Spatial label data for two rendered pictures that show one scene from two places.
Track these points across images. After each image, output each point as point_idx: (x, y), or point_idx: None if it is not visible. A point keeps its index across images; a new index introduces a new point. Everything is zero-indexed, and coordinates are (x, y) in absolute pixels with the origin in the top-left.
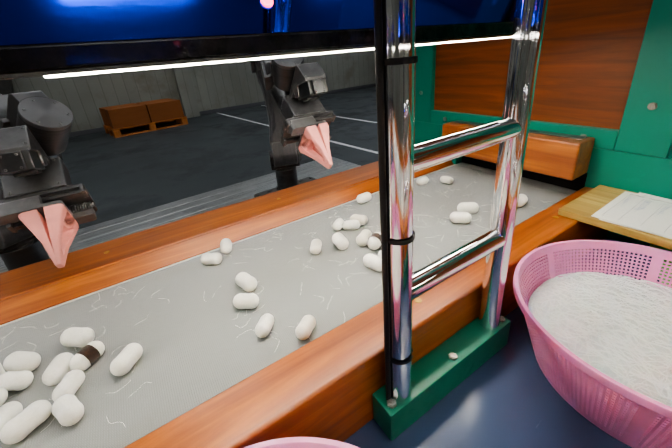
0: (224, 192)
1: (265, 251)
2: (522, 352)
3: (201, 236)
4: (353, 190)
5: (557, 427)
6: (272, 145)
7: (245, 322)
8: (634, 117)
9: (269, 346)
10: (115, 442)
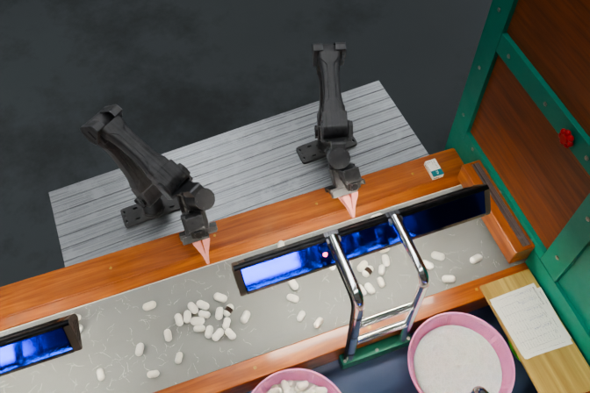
0: (269, 129)
1: None
2: None
3: (266, 235)
4: (371, 205)
5: (405, 382)
6: (319, 129)
7: (291, 309)
8: (550, 254)
9: (302, 325)
10: (248, 349)
